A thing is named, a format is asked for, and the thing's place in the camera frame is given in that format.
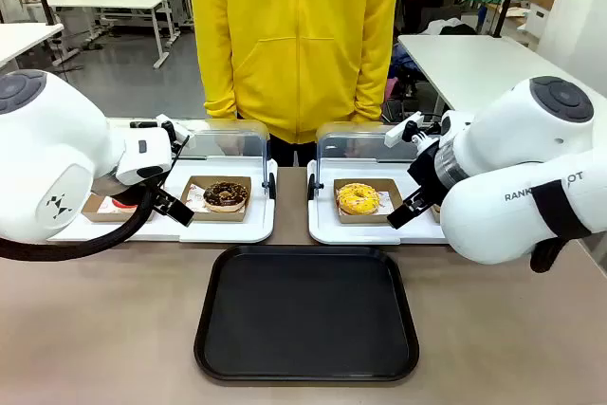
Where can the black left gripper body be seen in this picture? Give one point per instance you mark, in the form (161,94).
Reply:
(135,190)

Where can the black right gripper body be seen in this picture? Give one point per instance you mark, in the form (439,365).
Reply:
(429,170)

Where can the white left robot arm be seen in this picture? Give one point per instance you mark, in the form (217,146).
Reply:
(52,139)

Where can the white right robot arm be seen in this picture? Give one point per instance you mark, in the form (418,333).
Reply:
(512,139)

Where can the red glazed donut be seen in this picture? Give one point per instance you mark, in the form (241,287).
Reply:
(125,206)

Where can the brown cardboard donut tray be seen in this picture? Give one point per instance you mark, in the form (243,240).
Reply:
(389,189)
(436,213)
(97,210)
(196,187)

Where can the yellow glazed donut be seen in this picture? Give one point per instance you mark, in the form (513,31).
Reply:
(358,197)

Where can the chocolate sprinkled donut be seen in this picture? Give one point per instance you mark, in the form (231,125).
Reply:
(226,195)

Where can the white display tray base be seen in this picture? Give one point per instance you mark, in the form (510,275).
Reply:
(227,229)
(327,229)

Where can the black plastic serving tray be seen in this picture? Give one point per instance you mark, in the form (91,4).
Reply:
(306,315)

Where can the clear display lid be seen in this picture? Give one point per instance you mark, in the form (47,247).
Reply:
(360,137)
(237,139)

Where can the white office table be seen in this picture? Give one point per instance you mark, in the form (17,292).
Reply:
(465,63)
(23,40)

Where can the dark clothes pile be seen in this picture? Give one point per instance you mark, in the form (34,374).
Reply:
(450,28)

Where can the person in yellow hoodie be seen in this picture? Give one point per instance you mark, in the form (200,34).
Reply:
(294,44)

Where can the white storage box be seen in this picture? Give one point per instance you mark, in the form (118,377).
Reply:
(536,18)

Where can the white bench table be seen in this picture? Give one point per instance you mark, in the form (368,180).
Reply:
(109,2)

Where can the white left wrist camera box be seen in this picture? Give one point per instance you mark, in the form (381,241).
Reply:
(142,153)

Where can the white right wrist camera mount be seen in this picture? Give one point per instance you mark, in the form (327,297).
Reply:
(403,129)

